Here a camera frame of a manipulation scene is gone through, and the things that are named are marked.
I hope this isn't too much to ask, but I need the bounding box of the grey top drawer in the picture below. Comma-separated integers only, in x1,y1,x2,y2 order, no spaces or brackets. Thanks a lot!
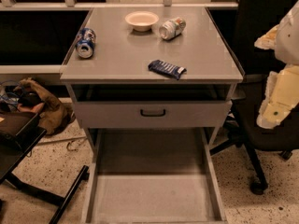
74,101,232,129

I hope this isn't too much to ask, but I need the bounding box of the brown cloth bag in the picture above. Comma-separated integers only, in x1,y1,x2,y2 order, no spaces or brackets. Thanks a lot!
13,77,72,135

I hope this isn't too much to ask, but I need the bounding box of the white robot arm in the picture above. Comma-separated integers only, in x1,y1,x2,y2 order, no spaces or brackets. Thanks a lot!
254,1,299,129

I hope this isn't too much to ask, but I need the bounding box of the blue cable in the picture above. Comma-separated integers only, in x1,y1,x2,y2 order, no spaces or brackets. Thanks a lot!
0,79,21,108

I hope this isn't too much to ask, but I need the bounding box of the black drawer handle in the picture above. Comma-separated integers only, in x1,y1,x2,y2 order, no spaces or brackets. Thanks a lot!
139,109,166,118

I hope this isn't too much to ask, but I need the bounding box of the blue pepsi can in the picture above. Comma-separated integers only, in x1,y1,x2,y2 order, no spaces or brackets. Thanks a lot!
75,28,96,59

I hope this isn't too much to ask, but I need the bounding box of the metal hook on floor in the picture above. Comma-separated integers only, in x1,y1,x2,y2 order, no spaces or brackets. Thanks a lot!
66,138,86,152

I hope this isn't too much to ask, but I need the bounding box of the white paper bowl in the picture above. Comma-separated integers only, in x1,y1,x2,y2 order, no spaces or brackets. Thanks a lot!
125,11,159,32

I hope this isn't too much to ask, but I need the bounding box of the grey drawer cabinet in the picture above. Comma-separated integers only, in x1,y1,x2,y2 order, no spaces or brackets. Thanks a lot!
60,6,245,224

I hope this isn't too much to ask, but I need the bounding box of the black office chair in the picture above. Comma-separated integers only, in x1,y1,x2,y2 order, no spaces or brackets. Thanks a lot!
211,0,299,195

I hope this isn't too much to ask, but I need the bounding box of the open grey middle drawer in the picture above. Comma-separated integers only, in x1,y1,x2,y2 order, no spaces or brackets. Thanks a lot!
80,128,228,224

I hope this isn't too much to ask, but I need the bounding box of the blue rxbar wrapper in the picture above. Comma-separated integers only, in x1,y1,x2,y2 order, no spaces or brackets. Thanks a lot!
148,60,187,80

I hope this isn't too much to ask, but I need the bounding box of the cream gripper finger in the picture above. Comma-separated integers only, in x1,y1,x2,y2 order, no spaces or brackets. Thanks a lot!
254,25,278,49
256,64,299,129

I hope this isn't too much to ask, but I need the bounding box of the silver crushed soda can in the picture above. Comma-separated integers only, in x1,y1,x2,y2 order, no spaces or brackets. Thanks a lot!
159,17,186,40

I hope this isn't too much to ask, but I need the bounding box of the black side table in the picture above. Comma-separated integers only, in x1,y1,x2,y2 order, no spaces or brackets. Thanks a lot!
0,112,89,224

